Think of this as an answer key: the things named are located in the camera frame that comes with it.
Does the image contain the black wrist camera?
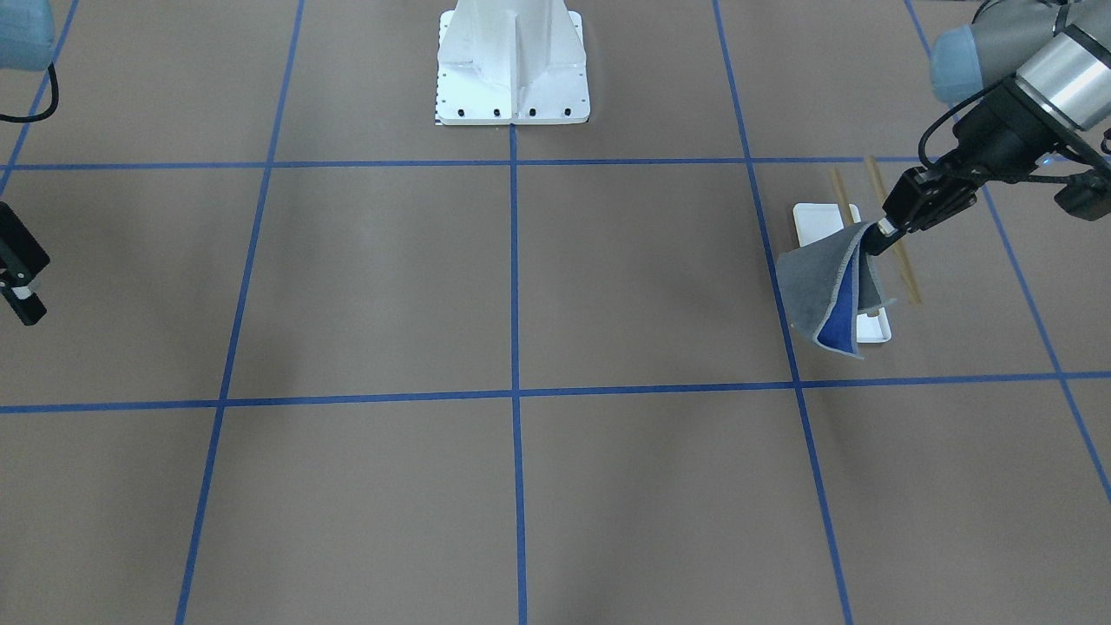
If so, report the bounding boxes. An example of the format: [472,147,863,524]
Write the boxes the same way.
[1053,171,1110,221]

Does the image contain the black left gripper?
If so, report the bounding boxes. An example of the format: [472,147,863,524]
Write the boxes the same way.
[864,167,981,256]

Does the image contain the white towel rack wooden bars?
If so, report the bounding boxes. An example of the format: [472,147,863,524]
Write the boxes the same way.
[791,167,922,347]

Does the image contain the black camera cable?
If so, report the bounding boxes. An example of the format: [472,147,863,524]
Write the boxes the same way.
[918,82,1111,188]

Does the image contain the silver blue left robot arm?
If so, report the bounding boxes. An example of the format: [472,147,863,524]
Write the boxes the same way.
[861,1,1110,256]

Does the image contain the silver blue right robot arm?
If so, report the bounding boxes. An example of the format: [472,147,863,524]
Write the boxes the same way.
[1,1,60,326]

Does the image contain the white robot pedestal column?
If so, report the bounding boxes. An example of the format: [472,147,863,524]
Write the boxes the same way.
[434,1,591,127]

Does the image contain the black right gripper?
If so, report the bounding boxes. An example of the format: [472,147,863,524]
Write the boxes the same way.
[1,202,51,326]

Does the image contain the grey blue towel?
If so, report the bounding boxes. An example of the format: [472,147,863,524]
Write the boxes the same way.
[775,222,894,359]

